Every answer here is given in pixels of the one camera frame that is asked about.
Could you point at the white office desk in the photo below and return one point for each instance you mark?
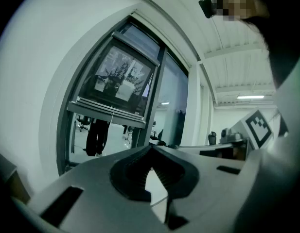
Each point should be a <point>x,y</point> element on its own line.
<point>203,147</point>

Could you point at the person's face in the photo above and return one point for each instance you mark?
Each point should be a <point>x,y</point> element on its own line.
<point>237,5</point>

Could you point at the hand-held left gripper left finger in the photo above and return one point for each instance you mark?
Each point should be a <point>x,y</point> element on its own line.
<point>91,178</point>

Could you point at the ceiling strip light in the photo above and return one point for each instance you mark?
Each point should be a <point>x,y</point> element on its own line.
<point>250,97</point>

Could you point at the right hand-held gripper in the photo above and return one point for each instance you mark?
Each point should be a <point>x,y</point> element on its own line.
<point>258,127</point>

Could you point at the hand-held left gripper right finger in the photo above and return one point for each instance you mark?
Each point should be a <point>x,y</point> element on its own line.
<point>208,190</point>

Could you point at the cardboard box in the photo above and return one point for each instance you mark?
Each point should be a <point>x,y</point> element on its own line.
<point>11,178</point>

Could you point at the black roller window blind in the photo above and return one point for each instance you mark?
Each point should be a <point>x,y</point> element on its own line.
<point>115,81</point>

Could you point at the black water bottle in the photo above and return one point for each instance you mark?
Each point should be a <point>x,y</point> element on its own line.
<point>212,138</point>

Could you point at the person's shirt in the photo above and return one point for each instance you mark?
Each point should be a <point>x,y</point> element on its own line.
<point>286,135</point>

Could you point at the black head-worn camera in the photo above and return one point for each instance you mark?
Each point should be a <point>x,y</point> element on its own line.
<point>207,6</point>

